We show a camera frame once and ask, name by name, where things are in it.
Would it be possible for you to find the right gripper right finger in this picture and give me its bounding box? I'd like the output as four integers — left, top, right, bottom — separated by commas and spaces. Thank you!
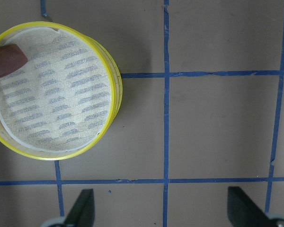
228, 186, 269, 227

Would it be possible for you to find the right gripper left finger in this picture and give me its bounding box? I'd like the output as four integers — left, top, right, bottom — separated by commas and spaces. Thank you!
62, 189, 94, 227

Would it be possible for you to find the yellow bamboo steamer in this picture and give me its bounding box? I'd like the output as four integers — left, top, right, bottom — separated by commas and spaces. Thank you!
0, 22, 115, 160
88, 37, 123, 118

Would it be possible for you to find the dark red bun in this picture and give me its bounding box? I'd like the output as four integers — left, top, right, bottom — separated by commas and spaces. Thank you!
0, 44, 28, 78

